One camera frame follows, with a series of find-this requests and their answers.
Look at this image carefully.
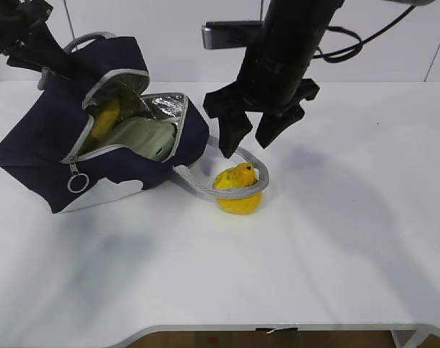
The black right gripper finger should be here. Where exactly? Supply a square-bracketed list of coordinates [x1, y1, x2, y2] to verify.
[255, 104, 304, 149]
[217, 108, 253, 158]

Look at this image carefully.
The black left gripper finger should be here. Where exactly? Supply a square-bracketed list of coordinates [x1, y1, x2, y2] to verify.
[27, 21, 96, 80]

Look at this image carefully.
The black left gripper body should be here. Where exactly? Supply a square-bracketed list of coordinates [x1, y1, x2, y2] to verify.
[0, 1, 53, 71]

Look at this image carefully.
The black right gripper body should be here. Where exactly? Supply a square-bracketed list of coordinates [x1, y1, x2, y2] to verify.
[203, 78, 320, 118]

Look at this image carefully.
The yellow toy pear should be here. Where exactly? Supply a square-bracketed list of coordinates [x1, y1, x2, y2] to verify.
[212, 162, 262, 215]

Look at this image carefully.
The green lidded glass container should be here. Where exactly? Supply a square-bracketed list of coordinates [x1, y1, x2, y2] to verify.
[101, 117, 177, 162]

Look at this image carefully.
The yellow toy banana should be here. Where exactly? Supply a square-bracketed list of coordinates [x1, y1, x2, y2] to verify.
[91, 96, 121, 141]

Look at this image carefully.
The navy blue lunch bag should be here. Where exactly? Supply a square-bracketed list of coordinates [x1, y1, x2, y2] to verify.
[0, 32, 270, 213]

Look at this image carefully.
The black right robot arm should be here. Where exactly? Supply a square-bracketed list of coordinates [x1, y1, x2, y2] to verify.
[203, 0, 343, 158]

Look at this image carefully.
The black tape on table edge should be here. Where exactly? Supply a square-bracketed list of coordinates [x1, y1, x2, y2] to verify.
[255, 327, 299, 334]

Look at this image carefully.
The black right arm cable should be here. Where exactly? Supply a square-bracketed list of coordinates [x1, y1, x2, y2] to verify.
[313, 0, 423, 65]

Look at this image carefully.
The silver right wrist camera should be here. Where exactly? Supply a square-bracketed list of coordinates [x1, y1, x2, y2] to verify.
[202, 20, 263, 50]

